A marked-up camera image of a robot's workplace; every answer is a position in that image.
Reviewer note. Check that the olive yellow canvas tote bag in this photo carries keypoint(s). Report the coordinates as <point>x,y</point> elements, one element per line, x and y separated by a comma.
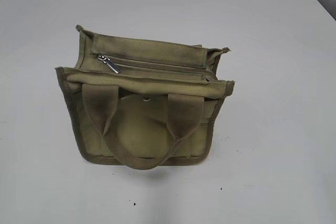
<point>159,111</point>

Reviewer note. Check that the silver metal zipper pull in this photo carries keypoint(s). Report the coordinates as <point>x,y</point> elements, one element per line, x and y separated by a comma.
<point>108,62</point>

